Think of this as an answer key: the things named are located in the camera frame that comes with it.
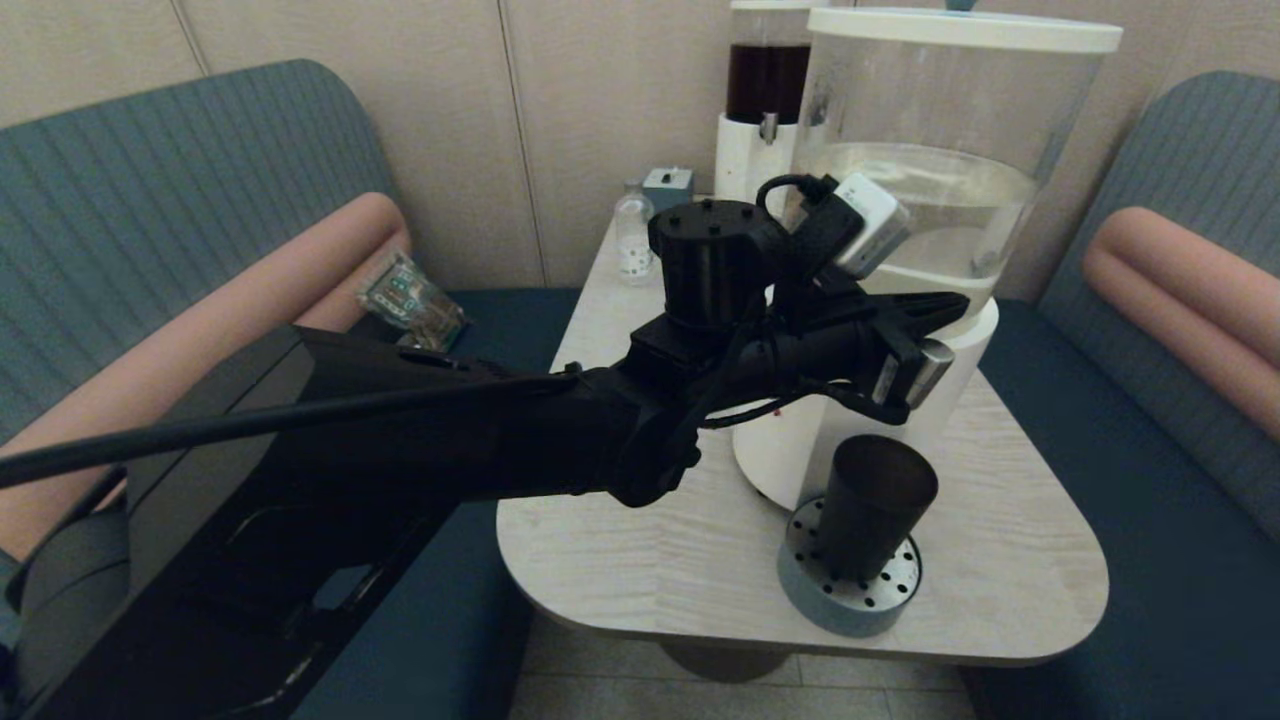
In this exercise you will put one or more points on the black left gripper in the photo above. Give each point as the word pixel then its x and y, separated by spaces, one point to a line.
pixel 835 350

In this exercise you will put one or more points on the large steel dispenser tap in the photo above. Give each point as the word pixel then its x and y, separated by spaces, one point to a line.
pixel 932 368

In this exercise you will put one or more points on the black tapered cup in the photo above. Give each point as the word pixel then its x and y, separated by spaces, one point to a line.
pixel 872 505

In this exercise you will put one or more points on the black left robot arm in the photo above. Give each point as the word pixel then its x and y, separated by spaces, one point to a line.
pixel 350 460

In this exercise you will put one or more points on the large clear water dispenser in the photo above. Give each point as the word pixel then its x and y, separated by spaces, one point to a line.
pixel 960 130

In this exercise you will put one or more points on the small steel dispenser tap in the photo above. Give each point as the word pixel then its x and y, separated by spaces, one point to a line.
pixel 768 127

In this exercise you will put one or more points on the pink bolster on empty bench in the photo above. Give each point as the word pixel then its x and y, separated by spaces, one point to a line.
pixel 1190 290

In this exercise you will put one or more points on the small dark drink dispenser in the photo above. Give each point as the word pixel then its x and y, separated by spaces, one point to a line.
pixel 750 90

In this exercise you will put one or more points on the small blue box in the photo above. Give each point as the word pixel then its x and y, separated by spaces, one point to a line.
pixel 668 186

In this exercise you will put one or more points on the clear plastic bottle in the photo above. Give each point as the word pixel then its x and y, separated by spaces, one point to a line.
pixel 632 245

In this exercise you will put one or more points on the large blue steel drip tray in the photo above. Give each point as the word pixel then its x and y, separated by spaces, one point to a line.
pixel 800 598

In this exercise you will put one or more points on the empty blue bench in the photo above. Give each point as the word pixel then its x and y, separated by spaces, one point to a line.
pixel 1150 560

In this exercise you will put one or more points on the clear plastic snack bag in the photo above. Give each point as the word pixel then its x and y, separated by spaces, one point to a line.
pixel 410 300

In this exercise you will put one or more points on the pink bolster beside snack bag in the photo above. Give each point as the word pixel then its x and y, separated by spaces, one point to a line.
pixel 250 300

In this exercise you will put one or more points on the blue bench with snack bag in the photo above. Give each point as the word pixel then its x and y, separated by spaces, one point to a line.
pixel 150 180

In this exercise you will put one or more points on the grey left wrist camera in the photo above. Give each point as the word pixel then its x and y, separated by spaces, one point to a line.
pixel 872 225

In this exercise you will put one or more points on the table pedestal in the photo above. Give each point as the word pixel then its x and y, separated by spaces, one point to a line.
pixel 725 662

